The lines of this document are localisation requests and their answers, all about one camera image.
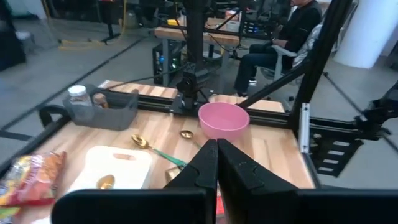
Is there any lime chili shrimp ramen packet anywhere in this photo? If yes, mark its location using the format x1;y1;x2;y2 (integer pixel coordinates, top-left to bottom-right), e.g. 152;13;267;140
0;205;21;224

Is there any person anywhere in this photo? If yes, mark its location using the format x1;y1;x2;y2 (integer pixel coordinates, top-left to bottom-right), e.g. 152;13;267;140
233;0;324;98

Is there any yellow floor cable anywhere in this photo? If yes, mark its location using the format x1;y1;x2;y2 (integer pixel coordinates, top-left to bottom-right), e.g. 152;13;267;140
58;0;129;51

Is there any pink bowl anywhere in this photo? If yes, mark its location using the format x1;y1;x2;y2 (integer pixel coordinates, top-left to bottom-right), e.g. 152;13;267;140
197;101;251;141

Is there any small brown-lid jar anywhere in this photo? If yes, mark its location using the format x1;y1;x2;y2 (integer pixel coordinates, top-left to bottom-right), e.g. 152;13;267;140
92;92;109;110

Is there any black computer tower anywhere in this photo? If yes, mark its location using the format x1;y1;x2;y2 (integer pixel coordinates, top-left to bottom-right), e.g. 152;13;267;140
152;41;185;87

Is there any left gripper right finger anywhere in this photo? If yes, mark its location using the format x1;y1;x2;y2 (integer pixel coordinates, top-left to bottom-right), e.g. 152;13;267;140
218;139;299;224

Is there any gray translucent plastic bin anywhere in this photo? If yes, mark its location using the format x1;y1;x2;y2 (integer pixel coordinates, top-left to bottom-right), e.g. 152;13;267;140
62;83;140;132

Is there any white-lid spice jar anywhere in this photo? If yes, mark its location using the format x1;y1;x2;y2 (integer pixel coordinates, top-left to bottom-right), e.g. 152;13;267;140
67;85;95;122

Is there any white column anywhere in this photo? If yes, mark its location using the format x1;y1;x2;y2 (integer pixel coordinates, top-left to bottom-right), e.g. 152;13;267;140
333;0;398;70

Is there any wooden workbench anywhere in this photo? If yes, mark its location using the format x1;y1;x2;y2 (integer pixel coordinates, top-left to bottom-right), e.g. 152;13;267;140
154;17;242;46

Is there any gold spoon green handle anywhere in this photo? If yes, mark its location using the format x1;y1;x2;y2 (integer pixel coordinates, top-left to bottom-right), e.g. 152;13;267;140
95;174;116;190
131;134;188;168
179;129;202;149

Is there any gold-lid spice jar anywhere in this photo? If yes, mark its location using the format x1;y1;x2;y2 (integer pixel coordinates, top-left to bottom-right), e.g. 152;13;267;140
164;166;184;184

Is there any camouflage pattern chair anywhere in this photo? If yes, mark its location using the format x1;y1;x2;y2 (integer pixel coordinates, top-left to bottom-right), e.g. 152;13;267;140
259;23;326;83

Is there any white plastic bin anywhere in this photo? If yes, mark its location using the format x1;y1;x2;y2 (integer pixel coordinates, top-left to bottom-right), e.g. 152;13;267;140
66;145;154;191

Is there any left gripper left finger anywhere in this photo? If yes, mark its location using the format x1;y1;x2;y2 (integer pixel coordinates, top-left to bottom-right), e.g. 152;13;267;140
164;139;218;224

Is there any roast beef ramen packet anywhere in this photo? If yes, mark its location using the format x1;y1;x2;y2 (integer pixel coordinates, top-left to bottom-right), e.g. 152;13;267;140
0;151;67;208

